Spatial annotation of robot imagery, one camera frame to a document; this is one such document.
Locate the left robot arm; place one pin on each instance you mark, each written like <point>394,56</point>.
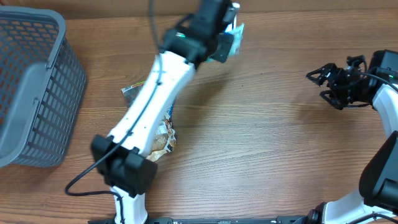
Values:
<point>121,157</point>

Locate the green red snack bag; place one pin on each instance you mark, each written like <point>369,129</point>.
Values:
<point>131,92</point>

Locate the teal white snack packet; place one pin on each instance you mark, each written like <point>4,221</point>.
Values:
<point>237,32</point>

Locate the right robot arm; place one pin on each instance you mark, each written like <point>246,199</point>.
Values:
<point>375,198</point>

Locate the blue snack bar wrapper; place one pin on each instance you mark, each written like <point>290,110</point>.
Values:
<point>170,110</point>

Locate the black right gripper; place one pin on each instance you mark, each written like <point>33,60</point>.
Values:
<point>323,73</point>

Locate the grey plastic mesh basket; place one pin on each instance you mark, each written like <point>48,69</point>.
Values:
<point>42,87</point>

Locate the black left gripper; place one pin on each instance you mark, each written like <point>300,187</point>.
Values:
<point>227,42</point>

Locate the white barcode scanner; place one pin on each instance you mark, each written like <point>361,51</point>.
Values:
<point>236,8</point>

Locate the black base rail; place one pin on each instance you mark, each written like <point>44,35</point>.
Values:
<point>277,220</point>

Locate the beige brown snack pouch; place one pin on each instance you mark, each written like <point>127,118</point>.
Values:
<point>164,140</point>

